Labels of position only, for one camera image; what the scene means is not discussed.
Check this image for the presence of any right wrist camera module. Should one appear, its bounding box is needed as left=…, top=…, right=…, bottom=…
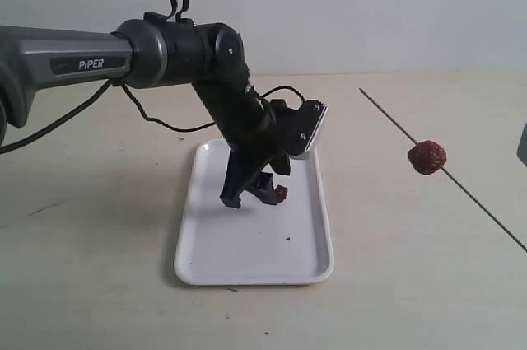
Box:
left=516, top=124, right=527, bottom=166

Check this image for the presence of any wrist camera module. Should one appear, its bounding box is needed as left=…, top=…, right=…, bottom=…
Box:
left=516, top=124, right=527, bottom=166
left=285, top=100, right=328, bottom=160

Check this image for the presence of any white rectangular plastic tray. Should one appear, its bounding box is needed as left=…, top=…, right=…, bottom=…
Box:
left=174, top=139, right=334, bottom=287

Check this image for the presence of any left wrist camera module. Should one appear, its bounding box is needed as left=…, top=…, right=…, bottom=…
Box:
left=285, top=100, right=328, bottom=160

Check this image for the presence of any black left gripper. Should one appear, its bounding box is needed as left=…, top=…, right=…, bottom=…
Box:
left=193, top=77, right=299, bottom=208

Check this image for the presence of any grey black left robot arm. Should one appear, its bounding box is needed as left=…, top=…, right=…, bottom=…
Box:
left=1, top=13, right=291, bottom=208

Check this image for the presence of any red date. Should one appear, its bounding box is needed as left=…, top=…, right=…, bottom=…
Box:
left=275, top=185, right=288, bottom=203
left=407, top=140, right=447, bottom=175

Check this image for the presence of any thin metal skewer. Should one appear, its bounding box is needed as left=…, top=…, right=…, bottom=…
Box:
left=358, top=87, right=526, bottom=252

